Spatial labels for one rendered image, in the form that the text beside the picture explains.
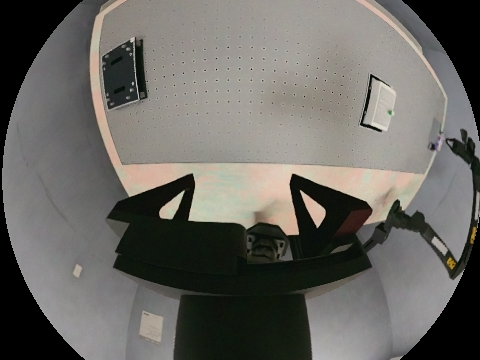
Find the white tube carrier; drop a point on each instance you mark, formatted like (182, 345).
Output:
(387, 95)

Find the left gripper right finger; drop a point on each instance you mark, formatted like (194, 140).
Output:
(344, 214)

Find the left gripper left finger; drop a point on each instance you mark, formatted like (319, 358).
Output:
(149, 203)

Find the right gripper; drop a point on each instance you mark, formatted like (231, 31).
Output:
(456, 150)

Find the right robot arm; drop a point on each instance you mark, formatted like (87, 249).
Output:
(417, 221)

